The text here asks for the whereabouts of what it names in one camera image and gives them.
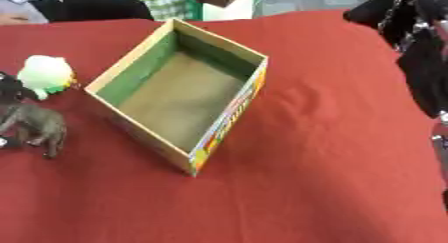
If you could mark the white and brown board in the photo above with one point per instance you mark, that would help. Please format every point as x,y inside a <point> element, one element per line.
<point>230,3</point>

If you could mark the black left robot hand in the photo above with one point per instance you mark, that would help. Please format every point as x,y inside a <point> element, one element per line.
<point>9,87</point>

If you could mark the white and green soft toy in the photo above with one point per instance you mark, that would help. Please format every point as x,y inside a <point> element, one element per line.
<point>45,73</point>

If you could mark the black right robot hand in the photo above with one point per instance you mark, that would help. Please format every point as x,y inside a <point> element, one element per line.
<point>421,60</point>

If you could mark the person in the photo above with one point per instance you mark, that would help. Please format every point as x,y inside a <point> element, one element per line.
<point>22,2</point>

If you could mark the grey toy animal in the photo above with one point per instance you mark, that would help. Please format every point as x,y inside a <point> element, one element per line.
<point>36,122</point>

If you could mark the black bag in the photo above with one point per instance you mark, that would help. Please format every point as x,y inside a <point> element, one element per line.
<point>93,7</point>

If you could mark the green white checked fabric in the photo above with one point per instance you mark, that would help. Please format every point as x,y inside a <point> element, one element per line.
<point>163,0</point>

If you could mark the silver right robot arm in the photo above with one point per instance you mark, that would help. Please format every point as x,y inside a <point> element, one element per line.
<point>441,143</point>

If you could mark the tan cardboard box green inside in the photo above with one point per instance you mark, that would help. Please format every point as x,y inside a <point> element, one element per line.
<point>181,93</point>

